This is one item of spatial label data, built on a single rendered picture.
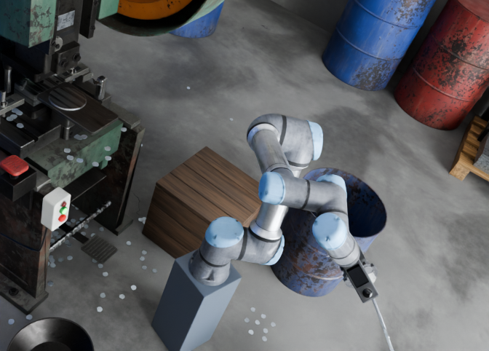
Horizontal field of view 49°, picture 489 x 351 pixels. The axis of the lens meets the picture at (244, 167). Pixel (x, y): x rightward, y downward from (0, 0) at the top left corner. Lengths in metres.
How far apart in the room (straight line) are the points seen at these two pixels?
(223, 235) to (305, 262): 0.77
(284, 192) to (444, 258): 2.13
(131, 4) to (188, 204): 0.83
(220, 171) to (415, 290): 1.23
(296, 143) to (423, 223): 1.90
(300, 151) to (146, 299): 1.06
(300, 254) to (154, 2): 1.24
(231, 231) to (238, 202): 0.60
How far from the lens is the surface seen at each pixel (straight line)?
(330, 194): 1.32
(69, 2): 1.81
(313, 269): 2.49
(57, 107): 1.92
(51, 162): 1.92
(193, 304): 1.98
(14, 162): 1.74
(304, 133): 1.64
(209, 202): 2.33
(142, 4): 2.04
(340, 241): 1.27
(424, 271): 3.15
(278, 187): 1.27
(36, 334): 2.23
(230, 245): 1.78
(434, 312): 3.00
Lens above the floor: 1.98
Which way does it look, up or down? 40 degrees down
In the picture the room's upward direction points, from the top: 23 degrees clockwise
